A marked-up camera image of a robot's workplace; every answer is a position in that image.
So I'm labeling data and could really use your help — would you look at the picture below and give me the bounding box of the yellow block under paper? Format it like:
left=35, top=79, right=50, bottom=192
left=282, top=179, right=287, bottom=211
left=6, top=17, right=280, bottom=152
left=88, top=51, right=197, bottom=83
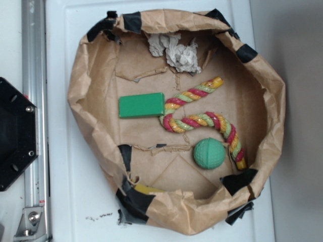
left=134, top=184, right=165, bottom=195

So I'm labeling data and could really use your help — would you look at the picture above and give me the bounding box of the crumpled grey paper wad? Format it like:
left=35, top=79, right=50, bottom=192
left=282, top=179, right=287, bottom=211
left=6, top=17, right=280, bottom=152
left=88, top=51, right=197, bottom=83
left=148, top=33, right=201, bottom=74

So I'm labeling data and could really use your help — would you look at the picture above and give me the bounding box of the brown paper bag bin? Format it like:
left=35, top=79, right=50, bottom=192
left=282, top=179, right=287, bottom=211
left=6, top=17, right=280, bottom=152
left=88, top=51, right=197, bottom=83
left=68, top=10, right=286, bottom=235

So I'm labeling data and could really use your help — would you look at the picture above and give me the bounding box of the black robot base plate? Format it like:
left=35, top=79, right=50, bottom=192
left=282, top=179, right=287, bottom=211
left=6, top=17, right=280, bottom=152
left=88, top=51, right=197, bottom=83
left=1, top=78, right=38, bottom=192

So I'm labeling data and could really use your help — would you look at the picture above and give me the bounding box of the red yellow green rope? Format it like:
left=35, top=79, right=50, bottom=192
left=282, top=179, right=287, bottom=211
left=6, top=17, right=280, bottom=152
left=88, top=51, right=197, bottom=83
left=159, top=77, right=247, bottom=170

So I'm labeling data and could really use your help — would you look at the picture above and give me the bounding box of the green dimpled rubber ball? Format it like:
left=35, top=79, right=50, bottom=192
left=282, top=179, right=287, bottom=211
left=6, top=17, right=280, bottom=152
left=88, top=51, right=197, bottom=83
left=193, top=138, right=226, bottom=169

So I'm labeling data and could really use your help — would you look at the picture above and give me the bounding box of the metal corner bracket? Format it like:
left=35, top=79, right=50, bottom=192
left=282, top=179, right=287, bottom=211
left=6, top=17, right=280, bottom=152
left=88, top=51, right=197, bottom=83
left=14, top=206, right=46, bottom=241

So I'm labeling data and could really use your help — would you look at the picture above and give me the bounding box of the green rectangular block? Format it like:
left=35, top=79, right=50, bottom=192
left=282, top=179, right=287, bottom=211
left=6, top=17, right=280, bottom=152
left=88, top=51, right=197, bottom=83
left=119, top=93, right=165, bottom=118

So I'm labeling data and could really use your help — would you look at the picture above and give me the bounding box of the aluminium extrusion rail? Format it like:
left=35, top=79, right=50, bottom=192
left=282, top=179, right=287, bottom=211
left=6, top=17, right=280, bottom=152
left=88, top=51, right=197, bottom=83
left=22, top=1, right=52, bottom=241

